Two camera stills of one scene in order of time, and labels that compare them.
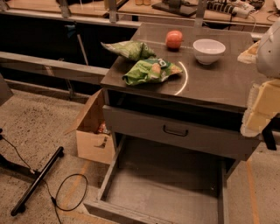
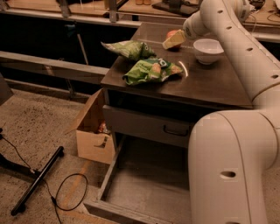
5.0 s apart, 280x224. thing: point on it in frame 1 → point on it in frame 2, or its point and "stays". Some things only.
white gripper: x=269 y=53 → x=192 y=30
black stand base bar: x=21 y=204 stays
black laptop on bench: x=182 y=9 stays
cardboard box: x=94 y=141 stays
